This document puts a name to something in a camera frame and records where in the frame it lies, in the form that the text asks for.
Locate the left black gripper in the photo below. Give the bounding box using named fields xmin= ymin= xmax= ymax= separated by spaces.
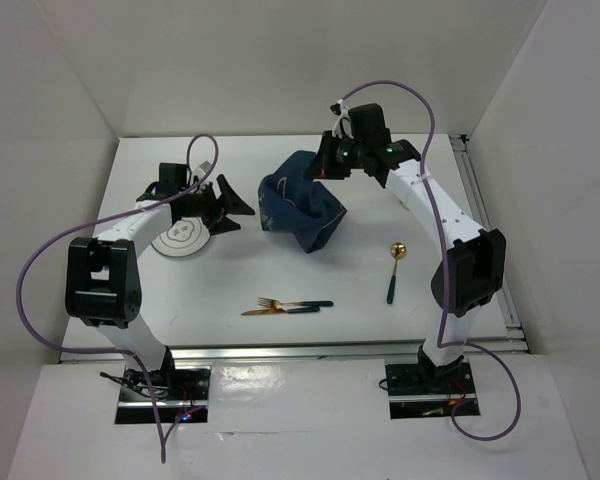
xmin=178 ymin=174 xmax=253 ymax=236

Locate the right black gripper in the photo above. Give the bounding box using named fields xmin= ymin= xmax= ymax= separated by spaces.
xmin=305 ymin=130 xmax=366 ymax=180

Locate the dark blue cloth placemat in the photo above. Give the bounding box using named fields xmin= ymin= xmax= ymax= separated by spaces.
xmin=258 ymin=150 xmax=347 ymax=254

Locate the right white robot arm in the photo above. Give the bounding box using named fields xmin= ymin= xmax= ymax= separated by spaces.
xmin=258 ymin=101 xmax=506 ymax=395

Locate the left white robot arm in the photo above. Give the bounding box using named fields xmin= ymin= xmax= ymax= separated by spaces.
xmin=65 ymin=163 xmax=255 ymax=399

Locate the white round plate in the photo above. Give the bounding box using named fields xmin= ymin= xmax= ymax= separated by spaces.
xmin=151 ymin=217 xmax=211 ymax=258

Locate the gold fork green handle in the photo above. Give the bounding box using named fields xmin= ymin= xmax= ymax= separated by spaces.
xmin=257 ymin=297 xmax=334 ymax=308

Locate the gold knife green handle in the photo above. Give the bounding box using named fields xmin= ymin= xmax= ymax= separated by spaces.
xmin=241 ymin=306 xmax=321 ymax=316

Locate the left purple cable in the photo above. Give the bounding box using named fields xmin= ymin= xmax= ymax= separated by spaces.
xmin=15 ymin=133 xmax=220 ymax=464

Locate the purple cable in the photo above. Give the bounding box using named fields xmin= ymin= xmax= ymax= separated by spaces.
xmin=329 ymin=79 xmax=522 ymax=441
xmin=15 ymin=133 xmax=220 ymax=464

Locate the gold spoon green handle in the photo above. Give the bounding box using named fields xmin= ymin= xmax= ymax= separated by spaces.
xmin=386 ymin=242 xmax=407 ymax=305

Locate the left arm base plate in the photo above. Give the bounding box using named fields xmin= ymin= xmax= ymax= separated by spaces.
xmin=100 ymin=367 xmax=211 ymax=425

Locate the aluminium frame rail front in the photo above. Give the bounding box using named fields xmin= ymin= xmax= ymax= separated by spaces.
xmin=60 ymin=335 xmax=529 ymax=363

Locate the aluminium frame rail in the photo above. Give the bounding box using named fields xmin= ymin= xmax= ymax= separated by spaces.
xmin=60 ymin=335 xmax=529 ymax=363
xmin=449 ymin=135 xmax=527 ymax=344

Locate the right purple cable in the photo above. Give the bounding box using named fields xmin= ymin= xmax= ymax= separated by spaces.
xmin=329 ymin=79 xmax=522 ymax=441

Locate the aluminium frame rail right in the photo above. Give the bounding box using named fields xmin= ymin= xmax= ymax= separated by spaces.
xmin=449 ymin=135 xmax=527 ymax=344

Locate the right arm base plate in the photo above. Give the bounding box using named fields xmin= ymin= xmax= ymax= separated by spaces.
xmin=378 ymin=361 xmax=480 ymax=420

